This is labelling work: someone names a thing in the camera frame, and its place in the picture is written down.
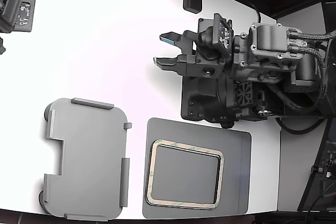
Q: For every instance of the black wrist camera with board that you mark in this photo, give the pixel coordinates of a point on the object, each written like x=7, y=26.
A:
x=221, y=31

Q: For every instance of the gray plastic box with clips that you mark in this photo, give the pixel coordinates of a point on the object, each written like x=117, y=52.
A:
x=89, y=150

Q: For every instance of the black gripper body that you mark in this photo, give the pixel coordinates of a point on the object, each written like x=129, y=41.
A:
x=210, y=64

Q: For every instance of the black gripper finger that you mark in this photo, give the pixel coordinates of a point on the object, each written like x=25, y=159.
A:
x=189, y=40
x=183, y=62

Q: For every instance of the black clamp with knob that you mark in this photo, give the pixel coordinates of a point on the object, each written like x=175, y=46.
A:
x=328, y=169

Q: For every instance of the gray textured mat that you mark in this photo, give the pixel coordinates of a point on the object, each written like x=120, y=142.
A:
x=236, y=155

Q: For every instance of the tan-faced black rectangular frame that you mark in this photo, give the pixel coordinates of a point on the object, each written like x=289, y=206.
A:
x=150, y=167
x=183, y=203

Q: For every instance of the black six-joint robot arm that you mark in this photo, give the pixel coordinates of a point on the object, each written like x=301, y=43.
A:
x=267, y=40

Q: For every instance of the black camera with circuit board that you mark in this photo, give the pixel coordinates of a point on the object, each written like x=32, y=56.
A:
x=13, y=6

